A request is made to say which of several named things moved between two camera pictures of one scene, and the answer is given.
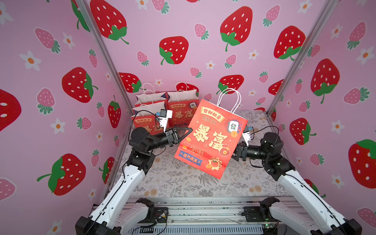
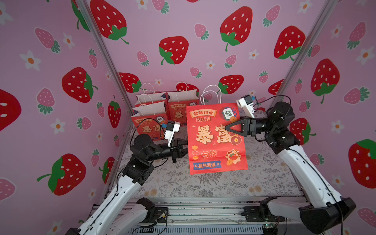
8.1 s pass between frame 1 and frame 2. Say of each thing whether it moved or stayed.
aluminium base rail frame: stayed
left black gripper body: moved
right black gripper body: moved
